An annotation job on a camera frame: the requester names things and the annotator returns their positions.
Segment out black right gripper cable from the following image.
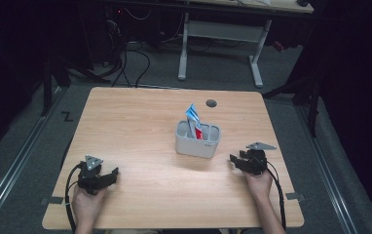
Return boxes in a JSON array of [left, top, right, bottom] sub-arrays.
[[265, 160, 287, 231]]

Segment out person's left hand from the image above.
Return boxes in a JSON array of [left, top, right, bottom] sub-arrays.
[[71, 185, 108, 225]]

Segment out black metal stand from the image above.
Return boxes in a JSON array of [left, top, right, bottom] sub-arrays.
[[40, 48, 110, 118], [262, 48, 324, 138]]

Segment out person's right hand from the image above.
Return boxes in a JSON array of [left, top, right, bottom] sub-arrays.
[[242, 169, 274, 202]]

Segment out metal floor rail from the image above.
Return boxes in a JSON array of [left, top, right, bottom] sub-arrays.
[[295, 105, 360, 234], [0, 85, 68, 228]]

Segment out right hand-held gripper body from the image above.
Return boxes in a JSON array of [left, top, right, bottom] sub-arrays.
[[239, 141, 278, 176]]

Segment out blue white toothpaste tube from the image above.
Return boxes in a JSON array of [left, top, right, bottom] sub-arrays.
[[184, 102, 205, 141]]

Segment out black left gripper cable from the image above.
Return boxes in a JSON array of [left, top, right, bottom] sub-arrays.
[[64, 162, 85, 234]]

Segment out grey plastic organiser container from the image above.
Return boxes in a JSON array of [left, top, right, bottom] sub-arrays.
[[174, 119, 222, 160]]

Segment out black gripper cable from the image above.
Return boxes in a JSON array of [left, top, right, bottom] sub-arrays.
[[64, 162, 85, 234], [265, 160, 287, 231]]

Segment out black floor cables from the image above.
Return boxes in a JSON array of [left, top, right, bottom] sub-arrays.
[[105, 6, 188, 89]]

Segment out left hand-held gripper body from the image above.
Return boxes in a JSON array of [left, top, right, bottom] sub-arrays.
[[76, 154, 105, 197]]

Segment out white-framed desk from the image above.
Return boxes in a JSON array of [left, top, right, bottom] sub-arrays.
[[177, 0, 315, 89]]

